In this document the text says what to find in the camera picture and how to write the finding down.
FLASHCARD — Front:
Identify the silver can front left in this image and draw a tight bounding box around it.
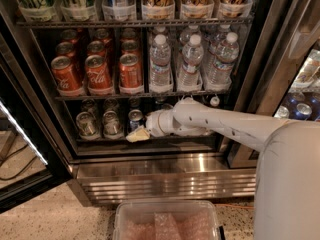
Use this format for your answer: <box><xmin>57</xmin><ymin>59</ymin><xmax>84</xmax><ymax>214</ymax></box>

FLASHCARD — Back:
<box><xmin>76</xmin><ymin>112</ymin><xmax>98</xmax><ymax>136</ymax></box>

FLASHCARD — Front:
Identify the coca-cola can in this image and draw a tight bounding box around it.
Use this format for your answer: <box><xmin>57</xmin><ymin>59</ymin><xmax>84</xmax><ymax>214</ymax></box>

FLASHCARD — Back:
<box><xmin>85</xmin><ymin>55</ymin><xmax>112</xmax><ymax>89</ymax></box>
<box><xmin>51</xmin><ymin>56</ymin><xmax>82</xmax><ymax>91</ymax></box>

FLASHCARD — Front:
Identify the front left coca-cola can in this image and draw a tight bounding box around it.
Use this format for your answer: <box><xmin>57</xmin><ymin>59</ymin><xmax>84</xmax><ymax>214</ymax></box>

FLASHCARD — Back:
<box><xmin>51</xmin><ymin>56</ymin><xmax>82</xmax><ymax>91</ymax></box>

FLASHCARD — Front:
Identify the front left water bottle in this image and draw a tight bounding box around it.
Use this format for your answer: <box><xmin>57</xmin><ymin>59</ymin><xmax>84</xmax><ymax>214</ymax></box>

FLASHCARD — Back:
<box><xmin>149</xmin><ymin>34</ymin><xmax>171</xmax><ymax>87</ymax></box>

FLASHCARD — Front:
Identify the clear plastic bin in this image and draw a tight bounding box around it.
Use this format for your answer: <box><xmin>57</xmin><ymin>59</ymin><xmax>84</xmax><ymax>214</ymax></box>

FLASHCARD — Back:
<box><xmin>112</xmin><ymin>200</ymin><xmax>222</xmax><ymax>240</ymax></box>

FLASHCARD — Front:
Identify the front middle water bottle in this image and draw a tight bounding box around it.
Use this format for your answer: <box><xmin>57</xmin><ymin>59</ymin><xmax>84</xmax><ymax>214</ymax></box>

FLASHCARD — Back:
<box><xmin>178</xmin><ymin>34</ymin><xmax>204</xmax><ymax>89</ymax></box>

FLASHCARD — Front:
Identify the front right water bottle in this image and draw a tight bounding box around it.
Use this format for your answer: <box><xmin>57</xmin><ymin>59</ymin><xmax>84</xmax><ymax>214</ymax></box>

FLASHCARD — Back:
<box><xmin>207</xmin><ymin>32</ymin><xmax>240</xmax><ymax>84</ymax></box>

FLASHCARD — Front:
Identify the stainless steel fridge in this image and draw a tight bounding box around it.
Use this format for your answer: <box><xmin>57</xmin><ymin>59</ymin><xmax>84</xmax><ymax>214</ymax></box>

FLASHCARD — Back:
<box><xmin>0</xmin><ymin>0</ymin><xmax>320</xmax><ymax>211</ymax></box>

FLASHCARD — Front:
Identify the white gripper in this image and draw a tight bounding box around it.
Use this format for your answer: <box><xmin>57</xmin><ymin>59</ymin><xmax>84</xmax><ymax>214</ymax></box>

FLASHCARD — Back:
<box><xmin>126</xmin><ymin>112</ymin><xmax>162</xmax><ymax>143</ymax></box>

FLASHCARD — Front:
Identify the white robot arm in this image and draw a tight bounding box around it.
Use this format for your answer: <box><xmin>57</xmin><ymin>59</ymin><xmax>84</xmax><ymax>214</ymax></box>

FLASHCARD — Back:
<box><xmin>127</xmin><ymin>97</ymin><xmax>320</xmax><ymax>240</ymax></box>

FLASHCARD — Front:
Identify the water bottle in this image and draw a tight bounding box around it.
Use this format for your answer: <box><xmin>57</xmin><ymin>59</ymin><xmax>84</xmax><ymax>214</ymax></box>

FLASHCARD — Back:
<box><xmin>178</xmin><ymin>34</ymin><xmax>204</xmax><ymax>89</ymax></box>
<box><xmin>149</xmin><ymin>34</ymin><xmax>171</xmax><ymax>87</ymax></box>
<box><xmin>207</xmin><ymin>32</ymin><xmax>240</xmax><ymax>84</ymax></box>

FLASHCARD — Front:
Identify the right brown drink bottle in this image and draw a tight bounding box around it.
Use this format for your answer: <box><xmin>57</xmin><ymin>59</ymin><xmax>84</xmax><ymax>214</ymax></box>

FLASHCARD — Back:
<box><xmin>209</xmin><ymin>96</ymin><xmax>220</xmax><ymax>108</ymax></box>

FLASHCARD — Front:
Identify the front right orange soda can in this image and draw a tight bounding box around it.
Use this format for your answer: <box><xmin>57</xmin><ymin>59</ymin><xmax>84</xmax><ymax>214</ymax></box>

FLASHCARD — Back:
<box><xmin>119</xmin><ymin>53</ymin><xmax>142</xmax><ymax>88</ymax></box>

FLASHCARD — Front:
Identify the front middle coca-cola can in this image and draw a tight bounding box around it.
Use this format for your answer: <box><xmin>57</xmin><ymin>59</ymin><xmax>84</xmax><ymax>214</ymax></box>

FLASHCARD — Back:
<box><xmin>85</xmin><ymin>55</ymin><xmax>112</xmax><ymax>89</ymax></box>

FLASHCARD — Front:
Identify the open fridge door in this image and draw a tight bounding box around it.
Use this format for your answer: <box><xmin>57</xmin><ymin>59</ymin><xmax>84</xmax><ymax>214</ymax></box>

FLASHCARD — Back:
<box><xmin>0</xmin><ymin>45</ymin><xmax>71</xmax><ymax>213</ymax></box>

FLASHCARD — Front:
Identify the blue pepsi can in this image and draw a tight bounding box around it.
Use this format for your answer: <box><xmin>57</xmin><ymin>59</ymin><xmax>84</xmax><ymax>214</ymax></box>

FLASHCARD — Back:
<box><xmin>128</xmin><ymin>109</ymin><xmax>144</xmax><ymax>132</ymax></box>

